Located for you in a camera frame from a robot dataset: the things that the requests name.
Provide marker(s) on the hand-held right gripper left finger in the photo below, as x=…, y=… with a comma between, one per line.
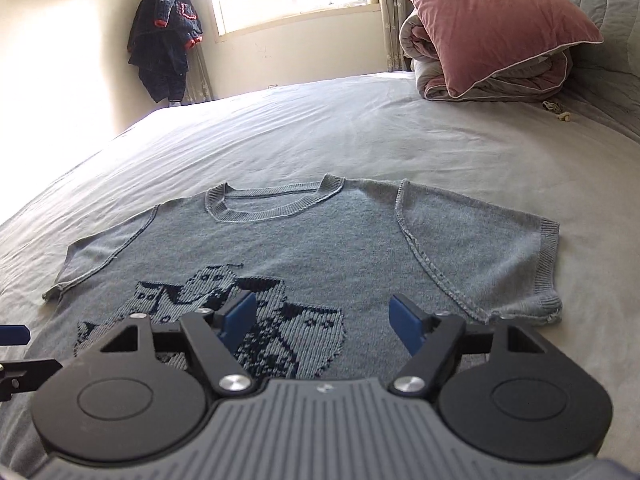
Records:
x=241, y=317

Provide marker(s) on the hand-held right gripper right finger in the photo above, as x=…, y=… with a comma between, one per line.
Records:
x=407, y=325

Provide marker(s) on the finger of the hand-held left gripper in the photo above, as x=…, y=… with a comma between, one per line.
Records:
x=12, y=335
x=30, y=372

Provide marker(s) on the grey-blue patterned knit sweater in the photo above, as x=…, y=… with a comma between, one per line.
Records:
x=325, y=250

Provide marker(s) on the bed with grey sheet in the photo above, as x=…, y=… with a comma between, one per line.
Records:
x=350, y=125

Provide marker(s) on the grey star-print curtain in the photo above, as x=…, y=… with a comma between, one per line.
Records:
x=392, y=25
x=200, y=75

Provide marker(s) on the small beaded trinket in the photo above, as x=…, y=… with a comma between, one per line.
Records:
x=556, y=110

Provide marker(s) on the folded grey pink quilt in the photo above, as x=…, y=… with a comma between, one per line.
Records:
x=417, y=45

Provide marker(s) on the dark blue hanging jacket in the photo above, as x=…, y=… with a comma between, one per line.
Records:
x=160, y=45

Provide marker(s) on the pink velvet pillow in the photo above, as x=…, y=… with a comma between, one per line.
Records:
x=490, y=20

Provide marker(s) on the grey quilted headboard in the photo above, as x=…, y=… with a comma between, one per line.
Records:
x=610, y=60

